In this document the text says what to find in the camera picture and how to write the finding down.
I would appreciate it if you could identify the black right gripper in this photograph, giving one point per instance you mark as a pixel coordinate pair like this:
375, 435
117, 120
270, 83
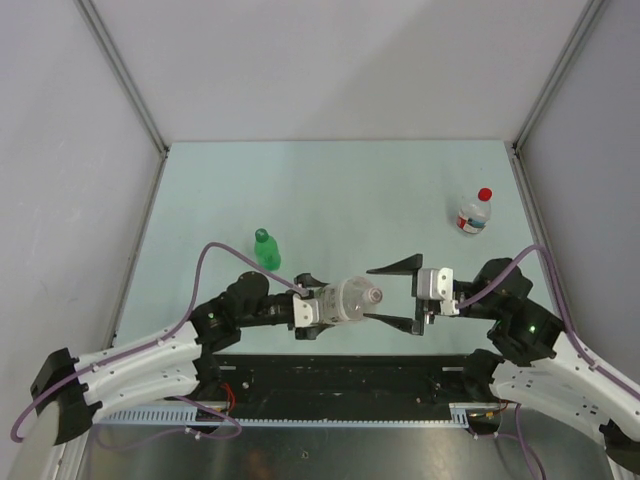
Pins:
422, 308

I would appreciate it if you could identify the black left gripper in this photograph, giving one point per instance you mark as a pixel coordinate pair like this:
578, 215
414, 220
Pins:
306, 282

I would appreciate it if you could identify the clear bottle with orange label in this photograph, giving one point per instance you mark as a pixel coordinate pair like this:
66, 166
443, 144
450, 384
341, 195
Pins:
345, 301

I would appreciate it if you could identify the green plastic bottle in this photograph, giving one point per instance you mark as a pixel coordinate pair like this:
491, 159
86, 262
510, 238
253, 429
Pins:
267, 253

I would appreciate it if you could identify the clear bottle with red label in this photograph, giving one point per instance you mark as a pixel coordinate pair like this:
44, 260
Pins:
473, 215

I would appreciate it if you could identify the red bottle cap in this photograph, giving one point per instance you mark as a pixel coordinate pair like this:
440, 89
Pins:
485, 194

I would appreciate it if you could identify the white bottle cap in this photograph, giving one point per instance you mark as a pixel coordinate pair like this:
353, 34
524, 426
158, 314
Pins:
374, 295

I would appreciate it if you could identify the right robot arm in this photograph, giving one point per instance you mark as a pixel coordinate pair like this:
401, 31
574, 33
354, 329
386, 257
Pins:
538, 360

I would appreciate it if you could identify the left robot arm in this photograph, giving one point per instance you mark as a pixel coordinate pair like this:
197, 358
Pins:
177, 361

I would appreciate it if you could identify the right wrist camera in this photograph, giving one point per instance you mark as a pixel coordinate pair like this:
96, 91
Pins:
435, 287

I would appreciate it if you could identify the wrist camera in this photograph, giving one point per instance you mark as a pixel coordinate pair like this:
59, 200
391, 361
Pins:
305, 312
435, 287

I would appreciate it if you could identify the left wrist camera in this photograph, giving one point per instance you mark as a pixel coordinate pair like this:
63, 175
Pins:
305, 312

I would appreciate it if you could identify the grey slotted cable duct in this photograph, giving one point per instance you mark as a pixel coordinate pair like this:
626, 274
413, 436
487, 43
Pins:
177, 414

